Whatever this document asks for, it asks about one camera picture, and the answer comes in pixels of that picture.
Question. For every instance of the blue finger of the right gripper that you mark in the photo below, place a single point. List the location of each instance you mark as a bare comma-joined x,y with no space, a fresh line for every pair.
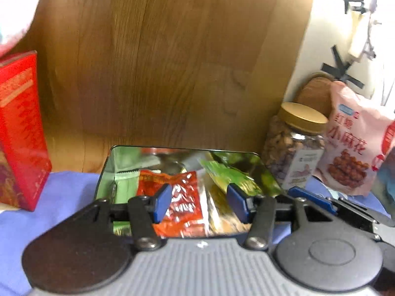
297,192

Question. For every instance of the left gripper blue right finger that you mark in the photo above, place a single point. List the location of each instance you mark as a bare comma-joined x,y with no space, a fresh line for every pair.
258,211

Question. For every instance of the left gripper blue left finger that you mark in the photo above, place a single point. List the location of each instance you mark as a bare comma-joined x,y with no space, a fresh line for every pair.
144,212

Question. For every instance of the red snack packet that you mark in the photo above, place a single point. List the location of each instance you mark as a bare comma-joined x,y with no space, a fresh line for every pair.
184,217

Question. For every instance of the dark green cracker packet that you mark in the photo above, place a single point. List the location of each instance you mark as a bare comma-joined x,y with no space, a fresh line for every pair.
223,176

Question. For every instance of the light green snack packet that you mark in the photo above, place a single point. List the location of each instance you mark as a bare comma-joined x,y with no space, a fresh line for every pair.
125,186

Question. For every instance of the clear seed snack bag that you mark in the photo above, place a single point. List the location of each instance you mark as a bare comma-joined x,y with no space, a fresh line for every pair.
221,218

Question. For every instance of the clear nut jar gold lid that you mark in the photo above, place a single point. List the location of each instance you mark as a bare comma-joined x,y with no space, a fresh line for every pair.
294,144

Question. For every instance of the black tin box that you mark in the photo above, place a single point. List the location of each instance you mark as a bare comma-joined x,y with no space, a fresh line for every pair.
199,180

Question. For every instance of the blue tablecloth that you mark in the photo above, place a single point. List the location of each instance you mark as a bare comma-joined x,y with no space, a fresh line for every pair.
66,247

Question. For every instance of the pink twisted snack bag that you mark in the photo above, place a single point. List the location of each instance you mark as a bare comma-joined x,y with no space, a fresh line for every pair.
359,136

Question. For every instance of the woven brown mat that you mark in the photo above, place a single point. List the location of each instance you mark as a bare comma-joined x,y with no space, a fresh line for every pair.
316,93

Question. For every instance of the red gift box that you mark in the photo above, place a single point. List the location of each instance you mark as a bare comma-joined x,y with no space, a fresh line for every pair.
25,161

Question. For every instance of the wooden board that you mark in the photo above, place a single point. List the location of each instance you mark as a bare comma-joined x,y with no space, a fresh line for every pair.
173,73

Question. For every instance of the pastel plush toy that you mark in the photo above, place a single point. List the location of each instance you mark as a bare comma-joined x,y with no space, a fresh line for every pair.
15,20

